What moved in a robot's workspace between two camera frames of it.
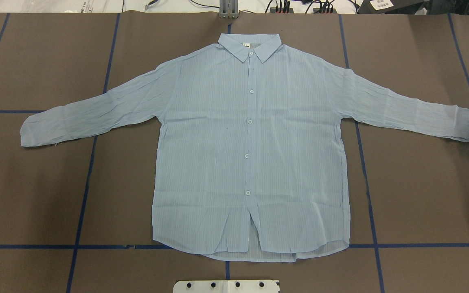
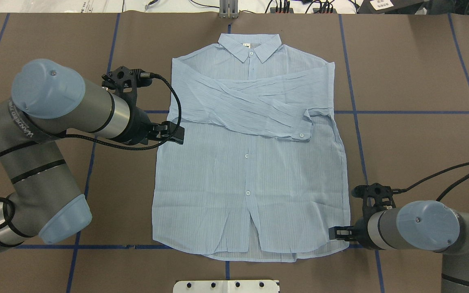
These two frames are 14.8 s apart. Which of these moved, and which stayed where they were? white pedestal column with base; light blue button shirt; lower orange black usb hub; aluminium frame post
Moved: light blue button shirt
Stayed: lower orange black usb hub; aluminium frame post; white pedestal column with base
